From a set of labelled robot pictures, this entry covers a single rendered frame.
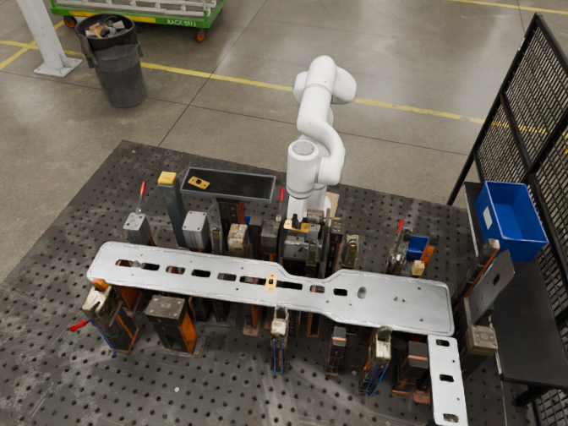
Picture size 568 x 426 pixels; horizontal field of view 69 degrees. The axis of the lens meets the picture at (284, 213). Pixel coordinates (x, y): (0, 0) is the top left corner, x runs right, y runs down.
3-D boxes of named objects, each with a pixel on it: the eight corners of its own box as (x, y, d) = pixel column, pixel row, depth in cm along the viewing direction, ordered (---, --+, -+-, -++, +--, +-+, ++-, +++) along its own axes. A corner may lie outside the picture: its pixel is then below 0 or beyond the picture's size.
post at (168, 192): (176, 248, 202) (155, 185, 169) (181, 237, 207) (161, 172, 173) (191, 250, 201) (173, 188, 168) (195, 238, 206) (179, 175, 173)
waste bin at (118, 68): (90, 108, 394) (59, 34, 340) (119, 79, 428) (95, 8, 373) (137, 117, 386) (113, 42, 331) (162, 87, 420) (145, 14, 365)
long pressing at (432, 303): (79, 286, 155) (78, 284, 153) (105, 239, 169) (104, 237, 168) (455, 339, 143) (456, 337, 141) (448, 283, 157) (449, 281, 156)
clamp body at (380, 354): (353, 395, 158) (368, 361, 131) (354, 365, 165) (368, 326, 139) (377, 399, 157) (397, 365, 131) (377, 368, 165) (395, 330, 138)
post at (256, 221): (253, 278, 191) (248, 223, 161) (255, 269, 195) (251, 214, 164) (264, 279, 191) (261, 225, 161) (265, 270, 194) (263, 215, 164)
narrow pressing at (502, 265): (471, 326, 144) (513, 275, 119) (466, 297, 152) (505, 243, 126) (472, 327, 144) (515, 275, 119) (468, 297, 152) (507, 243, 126)
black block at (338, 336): (320, 379, 162) (327, 350, 139) (323, 353, 168) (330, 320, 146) (341, 383, 161) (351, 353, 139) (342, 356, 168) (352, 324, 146)
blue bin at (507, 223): (488, 259, 160) (502, 238, 150) (472, 201, 180) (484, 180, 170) (532, 263, 159) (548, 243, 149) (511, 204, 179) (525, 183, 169)
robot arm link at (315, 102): (352, 109, 130) (338, 193, 118) (303, 101, 132) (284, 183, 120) (356, 90, 122) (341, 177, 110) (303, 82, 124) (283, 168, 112)
